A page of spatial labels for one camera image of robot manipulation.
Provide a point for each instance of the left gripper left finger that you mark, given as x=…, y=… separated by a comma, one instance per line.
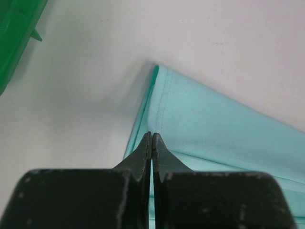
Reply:
x=116, y=198

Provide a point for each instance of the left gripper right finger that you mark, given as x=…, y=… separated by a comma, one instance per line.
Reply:
x=187, y=199

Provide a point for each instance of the teal t shirt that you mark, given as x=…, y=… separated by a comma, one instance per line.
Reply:
x=208, y=131

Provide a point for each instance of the green plastic tray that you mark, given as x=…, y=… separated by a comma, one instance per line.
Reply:
x=18, y=19

